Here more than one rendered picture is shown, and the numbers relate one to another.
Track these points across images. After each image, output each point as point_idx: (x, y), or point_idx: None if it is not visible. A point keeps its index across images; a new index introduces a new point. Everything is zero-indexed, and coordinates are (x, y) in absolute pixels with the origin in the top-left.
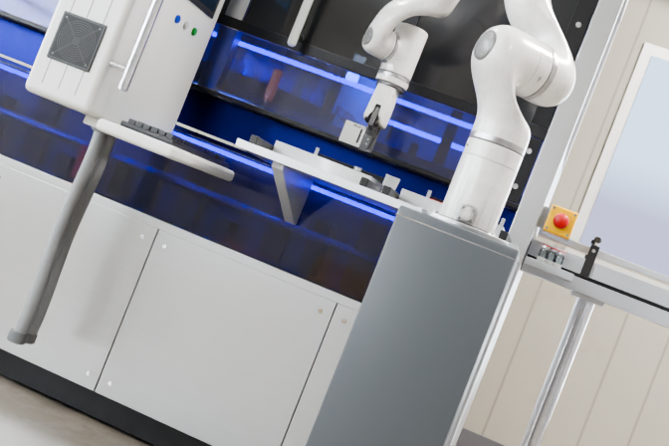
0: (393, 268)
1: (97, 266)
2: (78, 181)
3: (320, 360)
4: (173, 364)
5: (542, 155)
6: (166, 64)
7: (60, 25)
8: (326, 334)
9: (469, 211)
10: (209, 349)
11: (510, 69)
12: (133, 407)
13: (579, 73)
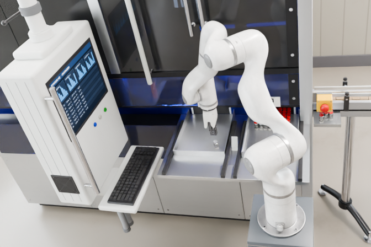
0: None
1: None
2: None
3: (242, 183)
4: (186, 199)
5: (301, 80)
6: (105, 136)
7: (53, 181)
8: None
9: (280, 228)
10: (196, 191)
11: (268, 178)
12: (181, 214)
13: (303, 35)
